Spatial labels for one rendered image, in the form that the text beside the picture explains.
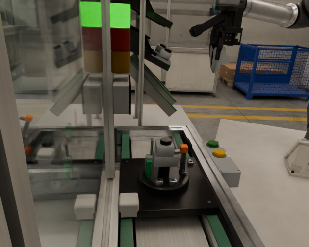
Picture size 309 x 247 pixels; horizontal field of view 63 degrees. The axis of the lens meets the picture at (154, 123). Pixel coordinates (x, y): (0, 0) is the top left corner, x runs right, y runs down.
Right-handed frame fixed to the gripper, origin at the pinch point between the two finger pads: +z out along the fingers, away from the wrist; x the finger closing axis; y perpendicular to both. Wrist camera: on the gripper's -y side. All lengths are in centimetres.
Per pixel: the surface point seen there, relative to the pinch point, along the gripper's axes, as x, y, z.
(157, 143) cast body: -28.7, -22.0, 14.4
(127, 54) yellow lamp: -25.5, -29.7, -7.4
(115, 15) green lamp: -26.2, -32.4, -15.5
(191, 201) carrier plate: -37.6, -14.1, 25.9
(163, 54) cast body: 16.8, -15.1, -2.2
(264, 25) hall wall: 808, 449, -11
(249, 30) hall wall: 812, 403, 7
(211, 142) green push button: -6.2, 1.4, 25.5
